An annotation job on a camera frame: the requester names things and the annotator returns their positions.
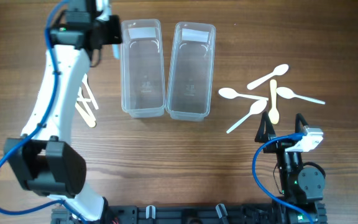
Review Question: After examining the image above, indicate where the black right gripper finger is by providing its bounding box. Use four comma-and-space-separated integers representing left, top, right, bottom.
295, 113, 308, 133
255, 111, 276, 140

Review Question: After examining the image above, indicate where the yellow plastic spoon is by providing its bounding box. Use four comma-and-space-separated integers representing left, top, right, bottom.
268, 79, 280, 124

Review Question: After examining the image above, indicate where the white spoon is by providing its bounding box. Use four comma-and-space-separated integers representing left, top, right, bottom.
218, 88, 269, 101
226, 100, 267, 134
276, 86, 326, 105
247, 64, 289, 90

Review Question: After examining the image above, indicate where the light blue plastic fork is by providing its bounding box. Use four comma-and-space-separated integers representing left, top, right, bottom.
112, 44, 120, 60

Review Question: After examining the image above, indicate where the white plastic fork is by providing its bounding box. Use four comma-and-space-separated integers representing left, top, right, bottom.
82, 74, 99, 110
76, 98, 91, 102
78, 88, 96, 121

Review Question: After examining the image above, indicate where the yellow plastic fork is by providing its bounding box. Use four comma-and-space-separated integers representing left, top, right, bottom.
75, 103, 96, 128

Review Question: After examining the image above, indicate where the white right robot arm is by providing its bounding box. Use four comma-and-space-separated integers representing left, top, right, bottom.
252, 112, 327, 223

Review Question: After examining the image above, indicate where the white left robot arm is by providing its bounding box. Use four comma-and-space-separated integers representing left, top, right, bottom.
3, 1, 122, 223

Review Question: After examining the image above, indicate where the clear left plastic container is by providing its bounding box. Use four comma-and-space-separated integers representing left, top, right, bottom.
120, 19, 166, 118

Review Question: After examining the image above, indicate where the clear plastic container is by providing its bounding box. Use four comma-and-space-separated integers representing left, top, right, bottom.
166, 22, 216, 121
120, 19, 166, 118

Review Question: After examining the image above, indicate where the clear right plastic container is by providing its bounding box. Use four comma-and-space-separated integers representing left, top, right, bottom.
166, 22, 216, 121

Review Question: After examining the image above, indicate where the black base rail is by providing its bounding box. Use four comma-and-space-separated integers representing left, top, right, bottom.
50, 202, 327, 224

